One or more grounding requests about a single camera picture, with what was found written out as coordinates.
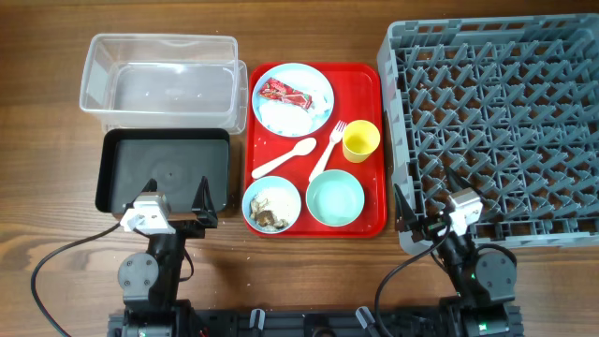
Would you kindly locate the red serving tray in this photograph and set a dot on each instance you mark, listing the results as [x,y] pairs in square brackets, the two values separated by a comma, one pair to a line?
[355,93]

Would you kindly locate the cream plastic spoon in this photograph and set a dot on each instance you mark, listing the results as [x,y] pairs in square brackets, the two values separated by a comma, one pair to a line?
[302,147]

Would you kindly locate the cream plastic fork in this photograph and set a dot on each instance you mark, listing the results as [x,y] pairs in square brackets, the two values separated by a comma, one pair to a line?
[335,137]

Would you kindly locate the grey dishwasher rack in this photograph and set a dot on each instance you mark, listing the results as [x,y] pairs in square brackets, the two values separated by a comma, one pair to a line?
[511,105]

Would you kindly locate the black plastic tray bin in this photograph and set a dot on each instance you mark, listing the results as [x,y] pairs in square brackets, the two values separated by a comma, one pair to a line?
[177,159]

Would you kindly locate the rice and food scraps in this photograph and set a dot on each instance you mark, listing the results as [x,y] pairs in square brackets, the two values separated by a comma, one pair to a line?
[273,209]

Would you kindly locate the yellow plastic cup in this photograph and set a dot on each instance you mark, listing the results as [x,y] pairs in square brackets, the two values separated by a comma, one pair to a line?
[360,139]

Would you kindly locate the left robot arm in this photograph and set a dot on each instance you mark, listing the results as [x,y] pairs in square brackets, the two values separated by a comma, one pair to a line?
[150,280]

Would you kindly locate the light blue bowl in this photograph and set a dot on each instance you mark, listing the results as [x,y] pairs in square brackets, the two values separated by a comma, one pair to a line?
[258,185]

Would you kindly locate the red snack wrapper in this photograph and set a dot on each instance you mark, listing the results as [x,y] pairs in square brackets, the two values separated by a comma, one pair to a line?
[279,91]

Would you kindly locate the mint green bowl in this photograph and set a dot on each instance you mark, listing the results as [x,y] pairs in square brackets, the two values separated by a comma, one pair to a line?
[335,198]

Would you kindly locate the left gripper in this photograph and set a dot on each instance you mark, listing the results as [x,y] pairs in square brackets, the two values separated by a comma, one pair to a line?
[192,229]

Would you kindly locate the light blue plate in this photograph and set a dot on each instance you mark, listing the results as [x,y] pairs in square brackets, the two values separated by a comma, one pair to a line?
[284,119]

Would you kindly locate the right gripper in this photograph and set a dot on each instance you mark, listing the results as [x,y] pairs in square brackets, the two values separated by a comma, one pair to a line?
[405,218]

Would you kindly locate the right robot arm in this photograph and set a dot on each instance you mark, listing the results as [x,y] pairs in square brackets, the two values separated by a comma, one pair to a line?
[484,276]

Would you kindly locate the white tissue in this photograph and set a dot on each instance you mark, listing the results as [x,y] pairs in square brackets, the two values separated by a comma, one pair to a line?
[319,104]

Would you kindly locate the clear plastic bin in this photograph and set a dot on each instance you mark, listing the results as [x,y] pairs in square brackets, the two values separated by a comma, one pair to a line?
[165,81]

